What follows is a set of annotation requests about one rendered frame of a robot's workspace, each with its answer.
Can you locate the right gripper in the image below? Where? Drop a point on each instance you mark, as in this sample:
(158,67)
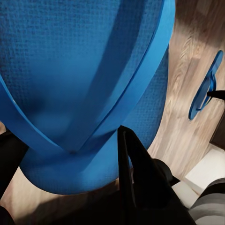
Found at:
(219,94)

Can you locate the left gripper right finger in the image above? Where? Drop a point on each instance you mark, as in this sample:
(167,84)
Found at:
(163,205)

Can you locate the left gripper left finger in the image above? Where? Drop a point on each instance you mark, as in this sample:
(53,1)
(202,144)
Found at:
(12,152)

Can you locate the sandal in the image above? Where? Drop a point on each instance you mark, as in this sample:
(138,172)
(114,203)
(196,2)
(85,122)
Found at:
(71,73)
(209,84)

